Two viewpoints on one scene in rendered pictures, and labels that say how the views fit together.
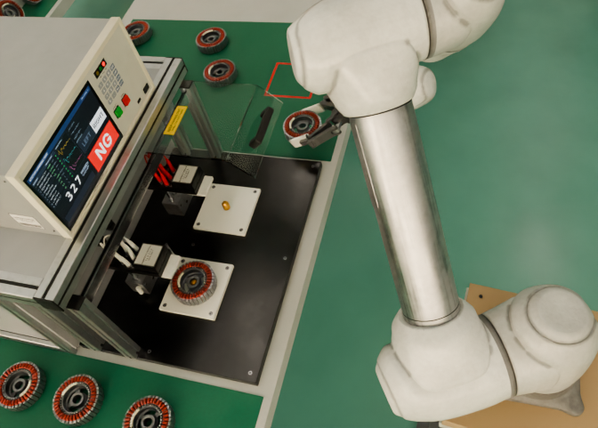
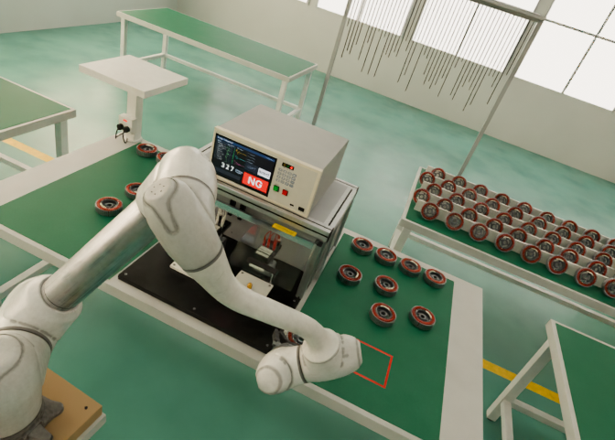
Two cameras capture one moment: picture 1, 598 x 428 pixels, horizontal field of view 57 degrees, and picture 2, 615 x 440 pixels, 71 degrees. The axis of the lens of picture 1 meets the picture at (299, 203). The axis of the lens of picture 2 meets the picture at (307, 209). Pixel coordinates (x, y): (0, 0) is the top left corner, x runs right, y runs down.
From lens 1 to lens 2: 125 cm
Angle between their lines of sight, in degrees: 55
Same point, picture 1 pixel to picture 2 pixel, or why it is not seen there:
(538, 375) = not seen: outside the picture
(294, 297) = (164, 309)
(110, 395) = not seen: hidden behind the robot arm
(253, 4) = (470, 358)
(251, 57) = (402, 340)
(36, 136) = (237, 135)
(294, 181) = (257, 330)
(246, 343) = (145, 276)
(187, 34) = (434, 307)
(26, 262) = not seen: hidden behind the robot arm
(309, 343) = (193, 415)
